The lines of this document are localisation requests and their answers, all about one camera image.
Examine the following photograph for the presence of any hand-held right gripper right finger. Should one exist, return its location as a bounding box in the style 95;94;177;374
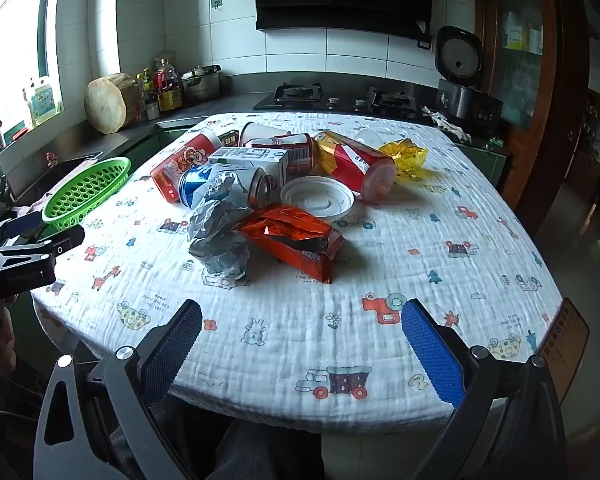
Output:
401;298;568;480

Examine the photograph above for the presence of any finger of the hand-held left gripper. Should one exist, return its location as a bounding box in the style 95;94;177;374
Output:
0;210;44;251
0;224;86;263

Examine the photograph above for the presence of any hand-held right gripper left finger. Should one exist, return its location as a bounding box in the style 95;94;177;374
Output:
32;299;203;480

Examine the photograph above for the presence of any green plastic basket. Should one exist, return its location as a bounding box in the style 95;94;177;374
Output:
41;156;132;227

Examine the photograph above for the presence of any grey paper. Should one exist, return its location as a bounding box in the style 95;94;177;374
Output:
187;170;254;282

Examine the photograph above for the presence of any red cartoon paper cup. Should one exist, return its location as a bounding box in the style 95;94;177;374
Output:
150;127;224;204

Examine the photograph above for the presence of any crushed blue can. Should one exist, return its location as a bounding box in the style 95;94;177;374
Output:
178;165;272;211

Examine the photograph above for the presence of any orange foil snack bag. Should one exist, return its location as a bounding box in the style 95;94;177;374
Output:
234;203;347;284

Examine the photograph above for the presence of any white plastic lid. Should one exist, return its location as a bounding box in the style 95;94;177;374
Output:
280;176;355;221

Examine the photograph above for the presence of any yellow plastic wrapper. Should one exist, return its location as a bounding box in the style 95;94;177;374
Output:
378;137;428;180

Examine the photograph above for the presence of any white milk carton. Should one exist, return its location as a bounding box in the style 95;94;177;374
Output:
207;147;290;187

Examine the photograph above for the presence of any red yellow drink bottle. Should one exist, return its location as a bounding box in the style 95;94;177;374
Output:
313;131;398;202

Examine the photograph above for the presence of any white paper cup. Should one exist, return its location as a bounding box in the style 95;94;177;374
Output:
238;121;292;149

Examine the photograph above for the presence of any red cola can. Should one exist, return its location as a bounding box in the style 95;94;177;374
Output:
250;133;316;172

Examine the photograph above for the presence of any person's left hand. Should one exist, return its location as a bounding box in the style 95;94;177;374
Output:
0;305;20;377

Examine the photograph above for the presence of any printed table cloth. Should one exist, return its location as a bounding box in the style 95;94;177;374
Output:
30;111;566;435

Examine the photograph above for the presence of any detergent bottle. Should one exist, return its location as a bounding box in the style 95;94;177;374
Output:
29;76;64;127

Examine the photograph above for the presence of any wooden chair back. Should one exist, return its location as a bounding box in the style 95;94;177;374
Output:
536;297;591;404

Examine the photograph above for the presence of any round wooden chopping block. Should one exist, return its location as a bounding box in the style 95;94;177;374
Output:
83;73;139;135

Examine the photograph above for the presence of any yellow tin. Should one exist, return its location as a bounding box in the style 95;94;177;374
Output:
157;88;184;112

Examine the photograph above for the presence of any window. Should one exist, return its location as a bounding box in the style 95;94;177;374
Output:
0;0;67;137

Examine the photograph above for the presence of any dark sauce bottle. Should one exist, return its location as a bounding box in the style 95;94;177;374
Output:
155;58;180;94

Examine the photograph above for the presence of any steel pot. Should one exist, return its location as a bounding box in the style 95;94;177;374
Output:
181;65;222;104

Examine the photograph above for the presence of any white crumpled cloth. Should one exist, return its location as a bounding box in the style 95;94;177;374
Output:
419;105;474;142

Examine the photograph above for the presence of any black gas stove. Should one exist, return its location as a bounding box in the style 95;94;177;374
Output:
252;82;434;116

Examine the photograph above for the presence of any black rice cooker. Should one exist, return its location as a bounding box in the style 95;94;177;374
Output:
434;25;504;127

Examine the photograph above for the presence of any wooden glass-door cabinet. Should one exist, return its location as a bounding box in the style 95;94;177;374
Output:
472;0;592;213

